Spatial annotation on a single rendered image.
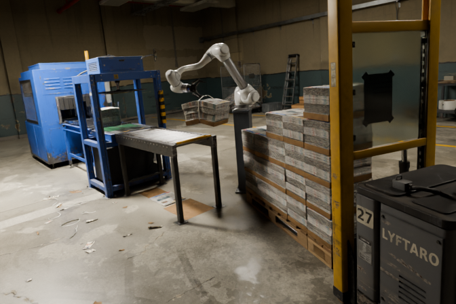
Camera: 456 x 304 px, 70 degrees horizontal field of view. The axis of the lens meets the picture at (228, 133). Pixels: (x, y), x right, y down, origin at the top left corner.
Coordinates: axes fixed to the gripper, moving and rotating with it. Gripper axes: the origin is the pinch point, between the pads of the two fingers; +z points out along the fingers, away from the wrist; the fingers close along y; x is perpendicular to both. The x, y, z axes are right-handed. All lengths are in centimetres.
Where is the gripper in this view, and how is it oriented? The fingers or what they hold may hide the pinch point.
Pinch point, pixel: (205, 88)
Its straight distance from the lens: 331.2
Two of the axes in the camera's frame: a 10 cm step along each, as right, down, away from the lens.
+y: 0.2, 9.7, 2.4
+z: 8.8, 0.9, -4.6
